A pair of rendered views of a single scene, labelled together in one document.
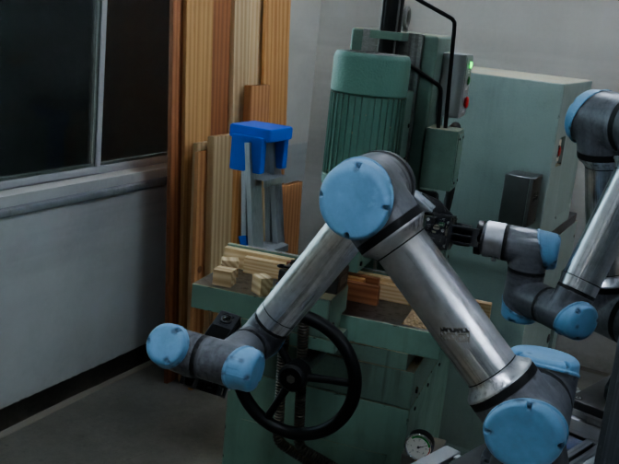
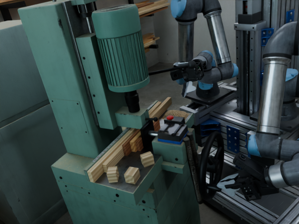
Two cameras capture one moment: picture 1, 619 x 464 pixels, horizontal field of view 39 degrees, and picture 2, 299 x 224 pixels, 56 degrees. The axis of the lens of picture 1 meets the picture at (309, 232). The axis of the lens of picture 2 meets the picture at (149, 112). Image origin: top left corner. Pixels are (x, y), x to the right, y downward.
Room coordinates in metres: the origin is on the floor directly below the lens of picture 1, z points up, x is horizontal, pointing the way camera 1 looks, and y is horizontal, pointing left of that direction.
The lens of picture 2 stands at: (1.69, 0.95, 1.58)
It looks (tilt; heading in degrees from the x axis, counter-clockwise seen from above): 27 degrees down; 285
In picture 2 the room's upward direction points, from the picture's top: 10 degrees counter-clockwise
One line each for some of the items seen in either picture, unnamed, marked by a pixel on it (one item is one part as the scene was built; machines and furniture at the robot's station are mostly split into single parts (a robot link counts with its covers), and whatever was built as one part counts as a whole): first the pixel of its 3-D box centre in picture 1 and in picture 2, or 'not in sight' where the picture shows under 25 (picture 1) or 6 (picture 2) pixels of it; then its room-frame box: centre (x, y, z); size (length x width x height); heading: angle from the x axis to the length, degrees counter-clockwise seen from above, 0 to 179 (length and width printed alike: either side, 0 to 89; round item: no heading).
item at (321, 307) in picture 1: (308, 305); (174, 143); (1.87, -0.01, 0.92); 0.15 x 0.13 x 0.09; 72
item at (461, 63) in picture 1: (454, 85); not in sight; (2.30, -0.33, 1.40); 0.10 x 0.06 x 0.16; 162
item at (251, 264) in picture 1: (362, 286); (143, 128); (2.03, -0.14, 0.92); 0.61 x 0.02 x 0.04; 72
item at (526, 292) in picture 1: (527, 296); (208, 77); (1.72, -0.45, 1.03); 0.11 x 0.08 x 0.11; 28
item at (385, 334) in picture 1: (318, 313); (158, 149); (1.95, -0.04, 0.87); 0.61 x 0.30 x 0.06; 72
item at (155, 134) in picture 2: not in sight; (154, 134); (1.95, -0.04, 0.95); 0.09 x 0.07 x 0.09; 72
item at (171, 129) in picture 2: (313, 274); (173, 128); (1.86, -0.02, 0.99); 0.13 x 0.11 x 0.06; 72
